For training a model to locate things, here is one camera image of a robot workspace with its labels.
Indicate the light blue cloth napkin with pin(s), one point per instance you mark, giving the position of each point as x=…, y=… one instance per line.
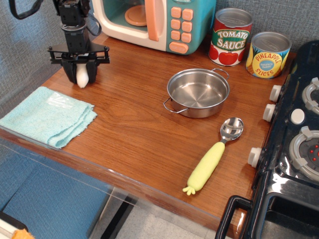
x=50, y=117

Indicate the plush white brown mushroom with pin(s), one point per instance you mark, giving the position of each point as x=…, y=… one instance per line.
x=82, y=76

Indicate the tomato sauce can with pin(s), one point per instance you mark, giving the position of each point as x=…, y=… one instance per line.
x=231, y=30

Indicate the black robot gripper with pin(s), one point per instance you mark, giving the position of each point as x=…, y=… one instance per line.
x=78, y=49

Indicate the teal toy microwave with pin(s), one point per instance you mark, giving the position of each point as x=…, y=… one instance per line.
x=175, y=26

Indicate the spoon with yellow handle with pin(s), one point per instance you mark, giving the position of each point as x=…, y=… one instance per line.
x=230, y=130

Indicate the orange object at corner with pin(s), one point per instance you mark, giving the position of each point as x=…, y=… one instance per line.
x=22, y=234

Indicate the small steel pot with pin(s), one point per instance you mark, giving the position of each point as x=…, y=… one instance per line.
x=197, y=93

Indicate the pineapple slices can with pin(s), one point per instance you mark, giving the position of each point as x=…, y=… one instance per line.
x=267, y=55

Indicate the black toy stove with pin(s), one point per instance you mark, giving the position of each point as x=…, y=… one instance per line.
x=285, y=199

